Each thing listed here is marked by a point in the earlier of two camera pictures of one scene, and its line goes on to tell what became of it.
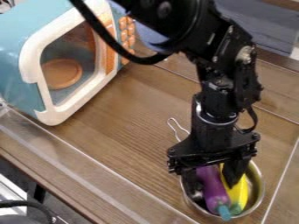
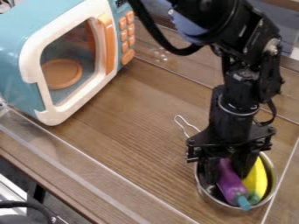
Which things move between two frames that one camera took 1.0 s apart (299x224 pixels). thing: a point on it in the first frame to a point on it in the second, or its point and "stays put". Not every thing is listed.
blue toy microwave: (59, 64) stays put
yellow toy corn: (238, 192) to (256, 181)
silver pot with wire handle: (199, 201) to (208, 187)
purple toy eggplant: (218, 198) to (231, 185)
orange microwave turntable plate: (61, 73) stays put
